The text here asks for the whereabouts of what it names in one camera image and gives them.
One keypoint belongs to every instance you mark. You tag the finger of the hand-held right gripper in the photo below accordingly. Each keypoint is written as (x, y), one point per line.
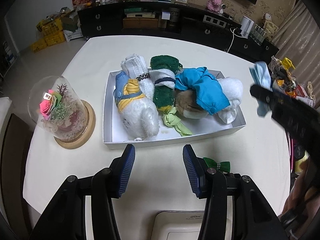
(262, 93)

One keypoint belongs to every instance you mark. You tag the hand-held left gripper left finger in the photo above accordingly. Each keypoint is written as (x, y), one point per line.
(126, 170)

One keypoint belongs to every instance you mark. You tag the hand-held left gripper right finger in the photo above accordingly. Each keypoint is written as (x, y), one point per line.
(191, 172)

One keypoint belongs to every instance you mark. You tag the light blue cloth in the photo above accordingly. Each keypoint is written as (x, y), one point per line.
(261, 72)

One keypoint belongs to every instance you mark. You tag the green ribbon bow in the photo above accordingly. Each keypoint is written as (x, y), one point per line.
(212, 163)

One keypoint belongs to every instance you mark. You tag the white fluffy plush toy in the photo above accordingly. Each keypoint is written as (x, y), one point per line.
(232, 87)

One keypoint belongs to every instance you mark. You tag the white cardboard box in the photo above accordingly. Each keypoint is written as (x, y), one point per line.
(112, 130)

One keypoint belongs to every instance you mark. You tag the teal blue garment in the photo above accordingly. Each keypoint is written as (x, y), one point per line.
(207, 92)

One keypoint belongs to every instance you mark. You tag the white plush bear blue overalls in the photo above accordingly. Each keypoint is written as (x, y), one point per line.
(140, 115)

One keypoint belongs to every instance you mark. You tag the light green cloth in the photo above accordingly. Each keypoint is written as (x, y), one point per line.
(172, 118)

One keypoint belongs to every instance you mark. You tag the brown plush toy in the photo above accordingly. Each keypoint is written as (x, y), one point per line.
(185, 100)

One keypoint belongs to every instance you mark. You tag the green knitted cloth roll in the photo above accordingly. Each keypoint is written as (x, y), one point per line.
(162, 97)

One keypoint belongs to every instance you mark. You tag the white towel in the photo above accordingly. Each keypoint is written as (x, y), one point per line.
(135, 65)

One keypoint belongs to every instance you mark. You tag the person's right forearm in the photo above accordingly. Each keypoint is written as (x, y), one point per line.
(297, 187)

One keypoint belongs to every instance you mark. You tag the pile of snack packets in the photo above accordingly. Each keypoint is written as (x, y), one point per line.
(292, 85)

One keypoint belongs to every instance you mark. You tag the yellow toy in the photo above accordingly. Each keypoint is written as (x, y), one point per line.
(287, 64)

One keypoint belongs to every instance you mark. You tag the beige plastic case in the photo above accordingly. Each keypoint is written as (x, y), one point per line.
(175, 227)

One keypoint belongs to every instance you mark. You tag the row of clear glass bottles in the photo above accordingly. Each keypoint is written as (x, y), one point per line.
(258, 35)

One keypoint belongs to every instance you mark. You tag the beige curtain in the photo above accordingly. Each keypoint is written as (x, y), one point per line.
(297, 37)

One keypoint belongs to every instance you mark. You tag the cream plush doll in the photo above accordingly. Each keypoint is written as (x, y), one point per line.
(270, 26)

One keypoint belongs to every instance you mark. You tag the white water dispenser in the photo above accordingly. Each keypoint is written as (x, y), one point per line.
(247, 26)

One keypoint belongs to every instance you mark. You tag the glass dome with rose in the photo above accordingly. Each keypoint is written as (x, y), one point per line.
(65, 120)

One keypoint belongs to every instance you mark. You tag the pink plush toy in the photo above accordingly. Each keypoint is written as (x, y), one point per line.
(213, 3)

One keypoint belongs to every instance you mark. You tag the white and brown chair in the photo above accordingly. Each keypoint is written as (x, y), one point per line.
(10, 142)

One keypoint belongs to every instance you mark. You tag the small white cube box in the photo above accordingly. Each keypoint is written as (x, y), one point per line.
(166, 16)

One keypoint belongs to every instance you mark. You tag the brown wooden box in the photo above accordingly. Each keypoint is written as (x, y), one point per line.
(140, 23)

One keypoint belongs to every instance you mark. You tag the white plastic crate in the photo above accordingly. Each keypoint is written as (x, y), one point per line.
(73, 36)

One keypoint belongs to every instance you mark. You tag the white set-top box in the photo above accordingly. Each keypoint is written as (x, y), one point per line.
(140, 15)

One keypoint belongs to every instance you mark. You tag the black television cabinet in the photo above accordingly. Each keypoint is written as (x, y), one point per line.
(107, 22)

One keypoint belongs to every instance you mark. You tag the yellow plastic crate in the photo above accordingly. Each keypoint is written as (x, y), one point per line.
(50, 27)
(38, 46)
(55, 39)

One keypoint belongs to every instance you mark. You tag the green cardboard box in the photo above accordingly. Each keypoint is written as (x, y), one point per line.
(70, 21)

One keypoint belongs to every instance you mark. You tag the white triple switch panel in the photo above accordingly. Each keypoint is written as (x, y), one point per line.
(214, 21)

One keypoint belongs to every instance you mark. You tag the white security camera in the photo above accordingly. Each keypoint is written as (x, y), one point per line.
(223, 8)

